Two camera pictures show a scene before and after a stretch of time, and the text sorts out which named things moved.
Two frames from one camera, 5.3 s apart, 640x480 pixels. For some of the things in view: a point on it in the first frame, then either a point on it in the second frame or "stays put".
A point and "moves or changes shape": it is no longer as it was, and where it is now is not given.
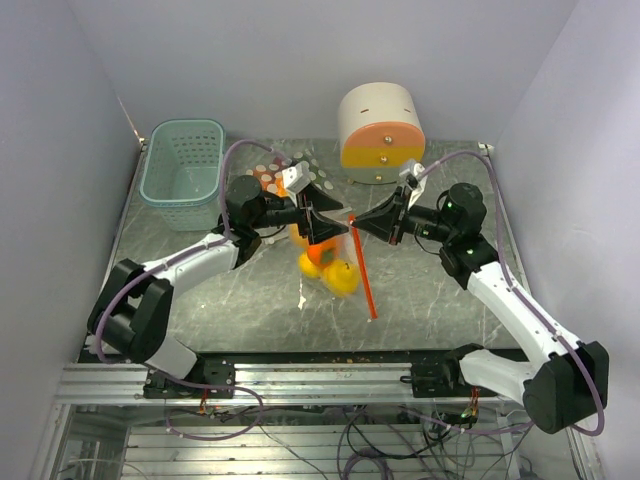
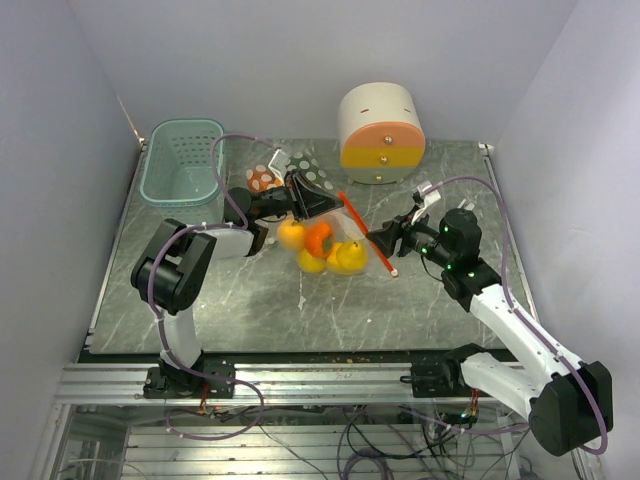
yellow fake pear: (341, 277) to (352, 255)
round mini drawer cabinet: (380, 129) stays put
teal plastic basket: (181, 173) stays put
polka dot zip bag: (269, 173) stays put
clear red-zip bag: (331, 264) moves or changes shape
